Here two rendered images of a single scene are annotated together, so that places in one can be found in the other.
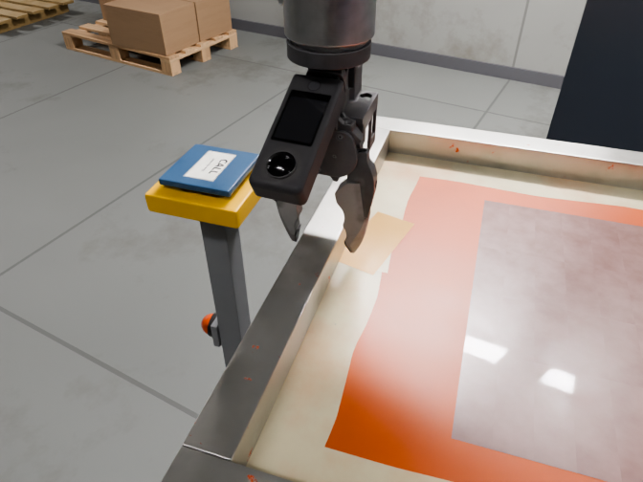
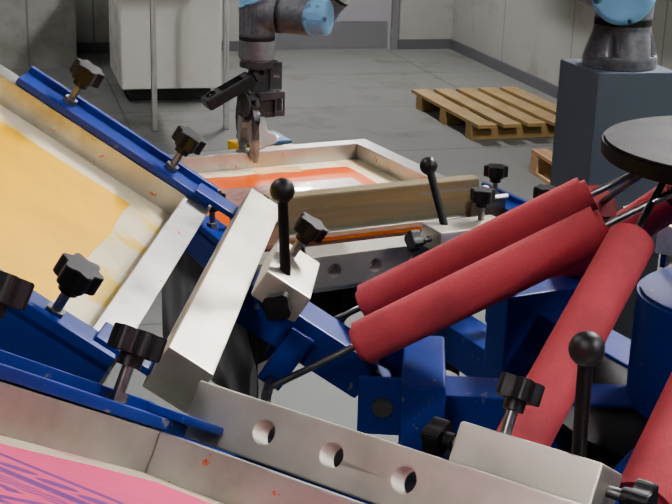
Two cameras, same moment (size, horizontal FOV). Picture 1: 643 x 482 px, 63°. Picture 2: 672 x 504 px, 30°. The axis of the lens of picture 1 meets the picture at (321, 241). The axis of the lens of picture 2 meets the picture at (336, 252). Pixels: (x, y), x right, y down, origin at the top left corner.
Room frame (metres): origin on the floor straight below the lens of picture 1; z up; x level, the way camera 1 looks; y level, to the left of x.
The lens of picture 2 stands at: (-1.25, -2.00, 1.61)
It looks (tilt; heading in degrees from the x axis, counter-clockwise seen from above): 18 degrees down; 46
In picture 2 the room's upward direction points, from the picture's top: 2 degrees clockwise
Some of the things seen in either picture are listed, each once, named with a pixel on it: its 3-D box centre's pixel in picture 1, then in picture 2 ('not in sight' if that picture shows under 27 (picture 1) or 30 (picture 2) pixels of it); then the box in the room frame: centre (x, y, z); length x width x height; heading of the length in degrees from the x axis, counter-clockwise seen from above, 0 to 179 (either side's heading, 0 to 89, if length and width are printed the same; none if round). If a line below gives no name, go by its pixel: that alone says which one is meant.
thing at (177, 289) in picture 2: not in sight; (208, 324); (0.14, -0.24, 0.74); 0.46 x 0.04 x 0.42; 72
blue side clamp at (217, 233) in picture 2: not in sight; (229, 256); (-0.02, -0.50, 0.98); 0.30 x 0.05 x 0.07; 72
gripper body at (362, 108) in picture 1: (330, 103); (259, 88); (0.46, -0.01, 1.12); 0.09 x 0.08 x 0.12; 162
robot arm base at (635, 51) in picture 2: not in sight; (621, 41); (0.96, -0.56, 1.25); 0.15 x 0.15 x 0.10
